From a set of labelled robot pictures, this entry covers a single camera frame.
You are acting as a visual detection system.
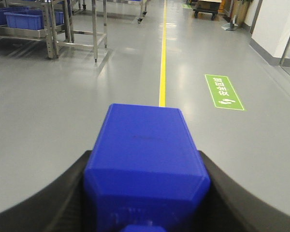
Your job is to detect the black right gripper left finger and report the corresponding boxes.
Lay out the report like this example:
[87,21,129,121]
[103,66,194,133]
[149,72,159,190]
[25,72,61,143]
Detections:
[0,150,91,232]

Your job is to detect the blue plastic bottle-shaped part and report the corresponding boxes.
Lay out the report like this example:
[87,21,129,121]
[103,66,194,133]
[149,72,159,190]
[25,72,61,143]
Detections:
[83,103,211,232]

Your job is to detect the steel wheeled shelf rack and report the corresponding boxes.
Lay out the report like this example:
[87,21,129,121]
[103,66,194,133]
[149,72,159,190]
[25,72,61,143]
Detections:
[0,0,108,60]

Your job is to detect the black wheeled platform cart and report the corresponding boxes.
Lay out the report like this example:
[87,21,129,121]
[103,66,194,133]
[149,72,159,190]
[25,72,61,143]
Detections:
[193,0,222,20]

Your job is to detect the green dustpan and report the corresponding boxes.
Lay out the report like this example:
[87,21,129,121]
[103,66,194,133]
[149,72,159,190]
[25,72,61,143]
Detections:
[222,15,238,31]

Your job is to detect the green floor safety sign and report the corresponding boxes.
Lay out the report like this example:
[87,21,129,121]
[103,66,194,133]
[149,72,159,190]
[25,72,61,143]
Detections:
[205,74,245,111]

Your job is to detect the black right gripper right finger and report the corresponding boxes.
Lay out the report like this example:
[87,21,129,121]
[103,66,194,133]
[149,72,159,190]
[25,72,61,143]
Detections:
[198,151,290,232]

